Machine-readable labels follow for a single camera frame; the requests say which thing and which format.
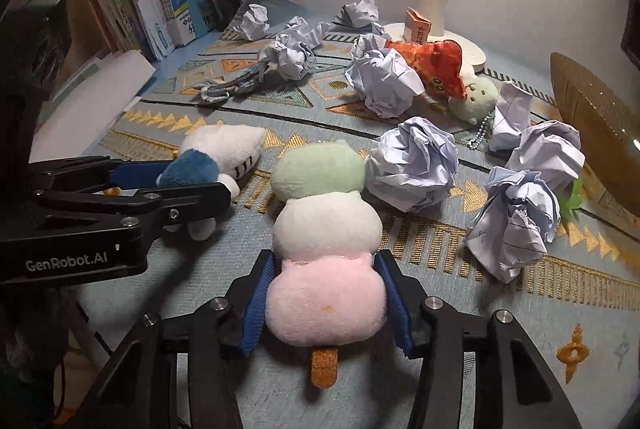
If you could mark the small orange card box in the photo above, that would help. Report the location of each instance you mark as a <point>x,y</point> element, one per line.
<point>417,27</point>

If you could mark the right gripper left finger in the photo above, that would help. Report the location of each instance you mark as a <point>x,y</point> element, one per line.
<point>226,328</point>

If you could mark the small green toy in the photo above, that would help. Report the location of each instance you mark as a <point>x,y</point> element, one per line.
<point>570,200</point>

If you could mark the golden wicker basket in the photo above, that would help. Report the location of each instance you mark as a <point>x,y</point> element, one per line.
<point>609,130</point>

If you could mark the blue plaid bow hair clip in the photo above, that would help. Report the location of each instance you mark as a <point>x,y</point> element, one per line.
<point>230,86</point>

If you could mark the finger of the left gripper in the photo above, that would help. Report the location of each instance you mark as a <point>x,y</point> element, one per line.
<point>166,206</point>
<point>94,173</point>

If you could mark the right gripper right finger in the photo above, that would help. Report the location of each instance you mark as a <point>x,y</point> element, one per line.
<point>429,330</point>

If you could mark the lined paper ball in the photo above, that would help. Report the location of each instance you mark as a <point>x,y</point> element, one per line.
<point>515,225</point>

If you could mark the three-ball dango plush toy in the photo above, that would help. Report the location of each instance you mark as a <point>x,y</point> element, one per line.
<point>327,293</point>

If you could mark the white and blue shark plush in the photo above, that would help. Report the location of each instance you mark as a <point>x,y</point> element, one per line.
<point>215,154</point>

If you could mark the white paper sheets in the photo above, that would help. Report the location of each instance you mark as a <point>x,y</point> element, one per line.
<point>92,106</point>

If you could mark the patterned blue woven mat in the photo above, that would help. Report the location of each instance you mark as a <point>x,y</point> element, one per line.
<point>578,304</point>

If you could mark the red orange plush pouch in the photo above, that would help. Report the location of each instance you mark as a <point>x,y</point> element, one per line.
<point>438,64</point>

